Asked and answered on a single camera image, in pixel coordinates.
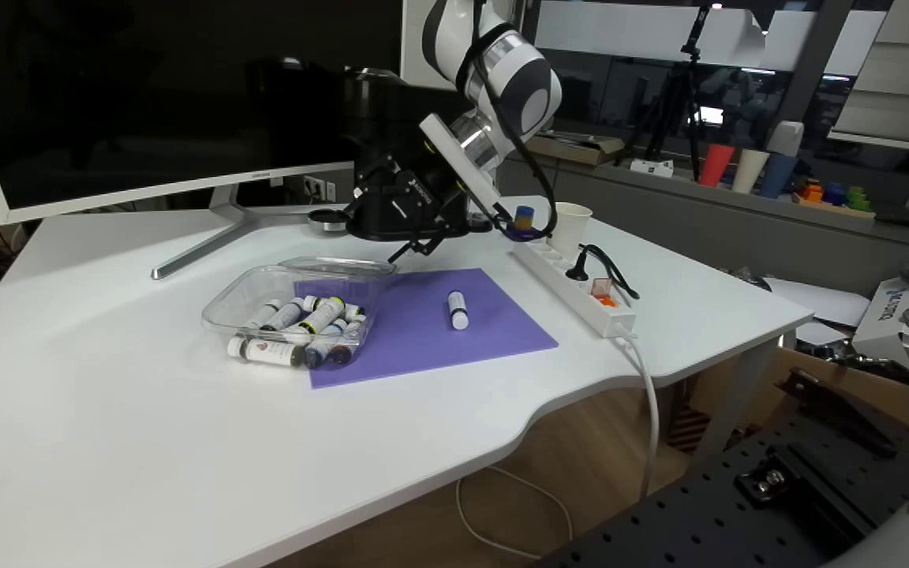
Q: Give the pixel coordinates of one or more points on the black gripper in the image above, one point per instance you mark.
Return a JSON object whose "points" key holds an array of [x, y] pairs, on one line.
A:
{"points": [[398, 191]]}

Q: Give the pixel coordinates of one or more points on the clear plastic box lid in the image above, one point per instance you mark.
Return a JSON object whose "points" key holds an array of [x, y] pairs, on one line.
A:
{"points": [[338, 267]]}

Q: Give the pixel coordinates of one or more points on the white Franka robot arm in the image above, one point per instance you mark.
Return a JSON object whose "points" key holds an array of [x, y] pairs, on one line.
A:
{"points": [[496, 72]]}

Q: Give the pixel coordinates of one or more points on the clear plastic box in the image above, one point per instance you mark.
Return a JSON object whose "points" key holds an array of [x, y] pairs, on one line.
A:
{"points": [[289, 305]]}

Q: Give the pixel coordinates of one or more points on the white tube with purple cap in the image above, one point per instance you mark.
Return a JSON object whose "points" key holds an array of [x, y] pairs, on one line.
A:
{"points": [[457, 309]]}

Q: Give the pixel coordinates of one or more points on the purple mat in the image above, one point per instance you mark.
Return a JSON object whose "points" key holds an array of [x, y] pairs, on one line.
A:
{"points": [[428, 333]]}

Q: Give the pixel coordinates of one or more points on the black round dish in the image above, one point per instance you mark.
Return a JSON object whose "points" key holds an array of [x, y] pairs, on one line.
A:
{"points": [[328, 218]]}

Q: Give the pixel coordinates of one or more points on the small blue bottle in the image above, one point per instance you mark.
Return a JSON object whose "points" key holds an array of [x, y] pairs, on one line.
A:
{"points": [[521, 218]]}

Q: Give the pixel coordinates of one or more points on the white tube with yellow band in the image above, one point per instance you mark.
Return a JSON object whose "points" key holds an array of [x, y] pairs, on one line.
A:
{"points": [[318, 313]]}

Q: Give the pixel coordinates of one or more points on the white tube with blue cap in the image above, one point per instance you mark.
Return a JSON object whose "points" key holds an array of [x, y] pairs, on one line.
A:
{"points": [[328, 352]]}

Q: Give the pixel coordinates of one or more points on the white power strip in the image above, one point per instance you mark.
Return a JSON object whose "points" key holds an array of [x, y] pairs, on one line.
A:
{"points": [[571, 284]]}

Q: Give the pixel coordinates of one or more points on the large white paint tube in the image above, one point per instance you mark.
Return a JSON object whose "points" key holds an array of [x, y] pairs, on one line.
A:
{"points": [[264, 352]]}

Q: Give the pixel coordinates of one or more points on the silver monitor stand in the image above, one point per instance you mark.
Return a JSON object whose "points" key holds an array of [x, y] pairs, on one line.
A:
{"points": [[207, 242]]}

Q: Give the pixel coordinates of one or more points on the white framed computer monitor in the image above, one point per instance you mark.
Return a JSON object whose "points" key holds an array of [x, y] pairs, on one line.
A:
{"points": [[149, 99]]}

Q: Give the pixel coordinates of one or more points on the red plastic cup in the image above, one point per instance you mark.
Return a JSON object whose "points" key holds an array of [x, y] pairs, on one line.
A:
{"points": [[713, 164]]}

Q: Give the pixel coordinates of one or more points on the cream plastic cup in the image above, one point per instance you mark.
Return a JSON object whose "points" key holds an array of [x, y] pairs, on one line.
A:
{"points": [[748, 172]]}

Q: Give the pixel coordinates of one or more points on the blue plastic cup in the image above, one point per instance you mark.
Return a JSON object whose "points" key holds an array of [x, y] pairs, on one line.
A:
{"points": [[776, 173]]}

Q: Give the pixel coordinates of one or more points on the orange toy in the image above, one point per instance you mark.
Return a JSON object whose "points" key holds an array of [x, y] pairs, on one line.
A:
{"points": [[812, 191]]}

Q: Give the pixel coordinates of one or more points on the black perforated board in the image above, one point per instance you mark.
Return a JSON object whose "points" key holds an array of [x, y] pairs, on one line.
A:
{"points": [[759, 506]]}

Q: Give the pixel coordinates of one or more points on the green toy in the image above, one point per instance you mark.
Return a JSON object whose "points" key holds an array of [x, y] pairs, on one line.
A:
{"points": [[856, 196]]}

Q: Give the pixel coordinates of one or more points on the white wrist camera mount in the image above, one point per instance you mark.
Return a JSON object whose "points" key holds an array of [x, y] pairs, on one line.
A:
{"points": [[460, 162]]}

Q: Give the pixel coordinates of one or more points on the black camera tripod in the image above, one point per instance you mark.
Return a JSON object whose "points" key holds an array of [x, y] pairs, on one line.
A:
{"points": [[690, 83]]}

